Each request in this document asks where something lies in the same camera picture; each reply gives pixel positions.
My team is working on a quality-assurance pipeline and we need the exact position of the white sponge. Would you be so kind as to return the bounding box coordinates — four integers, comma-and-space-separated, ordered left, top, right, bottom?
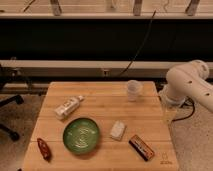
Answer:
110, 121, 126, 141

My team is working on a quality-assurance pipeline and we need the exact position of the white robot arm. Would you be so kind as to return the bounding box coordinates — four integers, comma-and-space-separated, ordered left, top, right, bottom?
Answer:
159, 60, 213, 112

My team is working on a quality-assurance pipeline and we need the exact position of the green ceramic bowl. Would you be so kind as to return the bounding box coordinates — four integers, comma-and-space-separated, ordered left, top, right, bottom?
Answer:
63, 117, 100, 155

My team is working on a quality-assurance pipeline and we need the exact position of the clear plastic cup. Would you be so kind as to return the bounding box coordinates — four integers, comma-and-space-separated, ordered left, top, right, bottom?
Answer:
126, 80, 142, 102

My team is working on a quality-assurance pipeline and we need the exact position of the white plastic bottle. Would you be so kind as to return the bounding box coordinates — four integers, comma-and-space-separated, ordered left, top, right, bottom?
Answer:
54, 96, 84, 120

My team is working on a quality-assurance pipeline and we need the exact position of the brown chocolate bar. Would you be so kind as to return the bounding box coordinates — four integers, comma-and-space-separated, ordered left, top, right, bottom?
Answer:
129, 135, 155, 161

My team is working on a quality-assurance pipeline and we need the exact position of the black office chair base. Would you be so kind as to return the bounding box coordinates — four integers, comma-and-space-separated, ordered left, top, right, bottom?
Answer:
0, 94, 25, 142

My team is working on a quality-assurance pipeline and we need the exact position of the black hanging cable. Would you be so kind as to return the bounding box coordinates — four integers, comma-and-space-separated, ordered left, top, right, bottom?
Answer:
118, 9, 157, 77

